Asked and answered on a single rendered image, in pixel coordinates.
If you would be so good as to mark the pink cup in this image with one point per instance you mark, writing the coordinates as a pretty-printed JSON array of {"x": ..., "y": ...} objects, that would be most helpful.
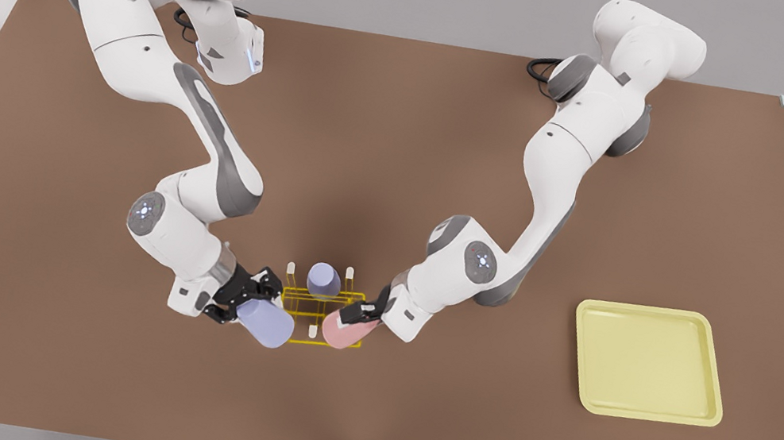
[{"x": 345, "y": 333}]

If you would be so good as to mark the large lavender cup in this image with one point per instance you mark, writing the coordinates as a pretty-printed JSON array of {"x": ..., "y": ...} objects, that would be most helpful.
[{"x": 266, "y": 322}]

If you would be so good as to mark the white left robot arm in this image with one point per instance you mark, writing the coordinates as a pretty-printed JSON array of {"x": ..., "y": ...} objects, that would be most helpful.
[{"x": 574, "y": 147}]

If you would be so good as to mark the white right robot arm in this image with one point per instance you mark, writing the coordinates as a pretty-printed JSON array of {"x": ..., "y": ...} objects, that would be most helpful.
[{"x": 148, "y": 48}]

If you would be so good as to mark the small lavender cup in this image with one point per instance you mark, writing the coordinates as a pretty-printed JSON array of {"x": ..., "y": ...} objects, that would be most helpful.
[{"x": 323, "y": 280}]

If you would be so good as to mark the yellow square tray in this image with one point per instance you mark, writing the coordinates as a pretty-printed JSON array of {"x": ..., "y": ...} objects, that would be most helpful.
[{"x": 647, "y": 363}]

